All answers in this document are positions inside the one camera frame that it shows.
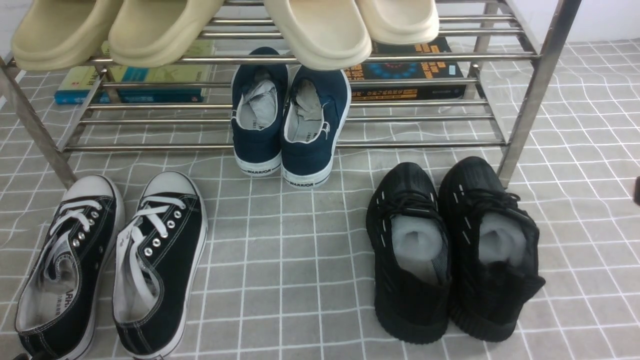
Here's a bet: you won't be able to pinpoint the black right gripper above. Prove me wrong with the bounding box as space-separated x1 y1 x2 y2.
633 177 640 207

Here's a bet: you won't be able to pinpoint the black knit sneaker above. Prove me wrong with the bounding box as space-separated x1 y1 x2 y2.
365 162 451 345
438 156 546 342

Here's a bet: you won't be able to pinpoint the stainless steel shoe rack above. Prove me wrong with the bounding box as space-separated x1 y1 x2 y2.
1 0 581 188

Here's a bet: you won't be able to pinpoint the cream slipper far right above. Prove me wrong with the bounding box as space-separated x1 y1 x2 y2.
356 0 440 45

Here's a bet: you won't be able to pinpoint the cream slipper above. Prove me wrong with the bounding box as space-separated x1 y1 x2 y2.
356 0 440 45
263 0 372 71

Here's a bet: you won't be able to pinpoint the navy canvas shoe right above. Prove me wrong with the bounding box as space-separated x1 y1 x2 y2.
280 66 352 189

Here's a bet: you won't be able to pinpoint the navy canvas shoe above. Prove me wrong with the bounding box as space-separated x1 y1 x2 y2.
280 66 352 189
230 63 290 177

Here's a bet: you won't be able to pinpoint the grey checkered floor cloth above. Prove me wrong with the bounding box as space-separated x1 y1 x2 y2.
0 39 639 360

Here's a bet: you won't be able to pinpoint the navy canvas shoe left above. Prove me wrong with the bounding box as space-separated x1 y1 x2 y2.
230 63 290 177

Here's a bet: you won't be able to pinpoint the green and blue book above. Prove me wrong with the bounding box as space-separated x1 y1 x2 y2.
54 64 213 105

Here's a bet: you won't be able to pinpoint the black canvas sneaker white laces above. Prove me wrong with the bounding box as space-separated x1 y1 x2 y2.
112 171 208 360

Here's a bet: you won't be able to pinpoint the beige slipper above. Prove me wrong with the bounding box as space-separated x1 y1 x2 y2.
11 0 123 71
108 0 225 68

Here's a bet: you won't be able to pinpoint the black canvas sneaker far left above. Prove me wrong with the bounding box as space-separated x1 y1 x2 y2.
14 175 125 360

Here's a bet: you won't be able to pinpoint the beige slipper far left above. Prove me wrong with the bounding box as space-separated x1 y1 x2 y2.
11 0 123 71

